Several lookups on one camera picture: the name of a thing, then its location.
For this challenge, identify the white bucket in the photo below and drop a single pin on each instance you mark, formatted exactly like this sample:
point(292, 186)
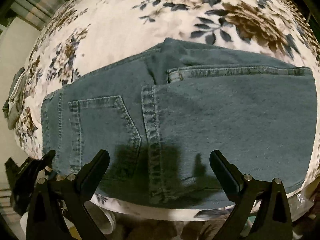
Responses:
point(108, 221)

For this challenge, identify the blue denim pants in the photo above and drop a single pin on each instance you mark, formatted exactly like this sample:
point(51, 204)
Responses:
point(200, 117)

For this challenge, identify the striped curtain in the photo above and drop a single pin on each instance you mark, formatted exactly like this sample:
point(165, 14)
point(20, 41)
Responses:
point(32, 5)

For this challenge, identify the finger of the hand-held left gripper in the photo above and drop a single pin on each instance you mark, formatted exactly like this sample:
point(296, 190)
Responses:
point(37, 162)

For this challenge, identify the clear plastic wrap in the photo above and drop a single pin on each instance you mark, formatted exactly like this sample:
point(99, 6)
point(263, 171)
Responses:
point(300, 202)

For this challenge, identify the floral blanket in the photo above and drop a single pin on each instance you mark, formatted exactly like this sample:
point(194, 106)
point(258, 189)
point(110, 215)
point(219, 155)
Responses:
point(112, 30)

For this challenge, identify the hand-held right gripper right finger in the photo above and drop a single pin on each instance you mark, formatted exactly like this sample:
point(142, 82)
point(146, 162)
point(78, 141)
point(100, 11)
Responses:
point(226, 177)

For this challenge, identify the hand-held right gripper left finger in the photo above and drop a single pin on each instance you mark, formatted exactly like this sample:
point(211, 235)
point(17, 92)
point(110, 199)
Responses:
point(92, 177)

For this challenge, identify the stack of folded clothes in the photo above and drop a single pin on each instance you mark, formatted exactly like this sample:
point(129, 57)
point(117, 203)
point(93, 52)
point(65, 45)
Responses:
point(15, 100)

